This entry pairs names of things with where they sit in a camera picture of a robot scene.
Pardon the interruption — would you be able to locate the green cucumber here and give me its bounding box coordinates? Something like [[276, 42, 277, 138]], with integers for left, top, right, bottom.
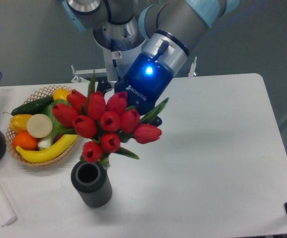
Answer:
[[4, 96, 54, 116]]

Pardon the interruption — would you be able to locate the yellow bell pepper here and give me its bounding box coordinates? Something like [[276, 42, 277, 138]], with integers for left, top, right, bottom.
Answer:
[[9, 114, 32, 133]]

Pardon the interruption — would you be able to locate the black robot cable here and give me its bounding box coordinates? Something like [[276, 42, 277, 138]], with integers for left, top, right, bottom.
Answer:
[[105, 0, 122, 81]]

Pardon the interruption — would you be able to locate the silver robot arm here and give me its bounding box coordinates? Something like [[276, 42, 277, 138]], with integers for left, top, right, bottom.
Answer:
[[62, 0, 239, 115]]

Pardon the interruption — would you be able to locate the white garlic bulb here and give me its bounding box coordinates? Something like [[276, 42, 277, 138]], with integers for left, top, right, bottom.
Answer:
[[38, 135, 52, 150]]

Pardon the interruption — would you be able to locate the dark grey ribbed vase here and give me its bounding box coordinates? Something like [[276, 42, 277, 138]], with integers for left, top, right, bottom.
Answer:
[[71, 161, 112, 208]]

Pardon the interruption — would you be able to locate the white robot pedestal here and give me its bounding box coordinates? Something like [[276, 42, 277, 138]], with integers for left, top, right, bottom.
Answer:
[[70, 19, 199, 83]]

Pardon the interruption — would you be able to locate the red tulip bouquet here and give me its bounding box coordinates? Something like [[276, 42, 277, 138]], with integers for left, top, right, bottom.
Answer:
[[52, 75, 167, 167]]

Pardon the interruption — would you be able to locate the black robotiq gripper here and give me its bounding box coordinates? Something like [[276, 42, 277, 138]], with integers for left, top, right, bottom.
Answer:
[[114, 53, 173, 116]]

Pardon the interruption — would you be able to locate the yellow squash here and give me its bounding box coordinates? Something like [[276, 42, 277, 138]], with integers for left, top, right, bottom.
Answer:
[[53, 88, 71, 101]]

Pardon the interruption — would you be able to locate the purple eggplant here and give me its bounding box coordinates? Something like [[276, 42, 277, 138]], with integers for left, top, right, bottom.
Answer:
[[54, 134, 62, 143]]

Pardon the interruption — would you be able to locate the yellow banana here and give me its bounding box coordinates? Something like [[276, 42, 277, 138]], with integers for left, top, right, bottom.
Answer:
[[16, 134, 78, 163]]

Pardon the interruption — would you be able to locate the woven wicker basket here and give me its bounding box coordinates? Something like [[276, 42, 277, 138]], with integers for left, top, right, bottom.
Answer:
[[5, 85, 79, 166]]

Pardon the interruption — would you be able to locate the green lettuce leaf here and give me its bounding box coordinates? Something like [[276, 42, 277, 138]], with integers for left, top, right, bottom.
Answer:
[[42, 99, 79, 142]]

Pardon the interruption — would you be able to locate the beige round disc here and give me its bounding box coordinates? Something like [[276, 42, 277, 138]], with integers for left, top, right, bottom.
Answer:
[[27, 114, 53, 138]]

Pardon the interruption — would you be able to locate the orange fruit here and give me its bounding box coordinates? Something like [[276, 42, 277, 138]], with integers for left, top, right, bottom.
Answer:
[[12, 131, 38, 151]]

